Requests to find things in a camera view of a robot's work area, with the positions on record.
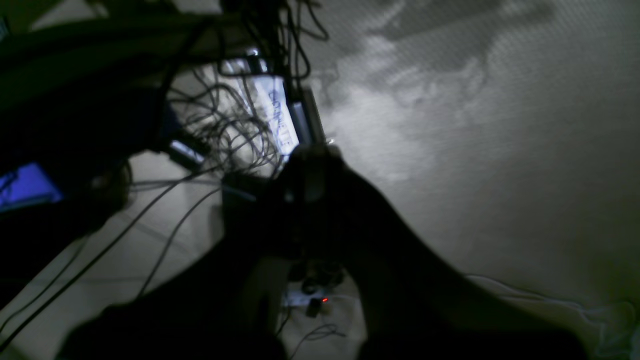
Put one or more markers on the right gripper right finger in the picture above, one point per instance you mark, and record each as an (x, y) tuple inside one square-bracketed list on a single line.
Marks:
[(416, 306)]

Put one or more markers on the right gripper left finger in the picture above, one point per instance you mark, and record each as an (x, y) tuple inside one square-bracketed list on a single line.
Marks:
[(225, 306)]

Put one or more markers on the white power strip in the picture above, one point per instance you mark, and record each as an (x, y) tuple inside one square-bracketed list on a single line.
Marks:
[(297, 299)]

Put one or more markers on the white labelled box under table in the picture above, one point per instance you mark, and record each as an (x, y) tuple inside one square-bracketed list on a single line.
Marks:
[(287, 115)]

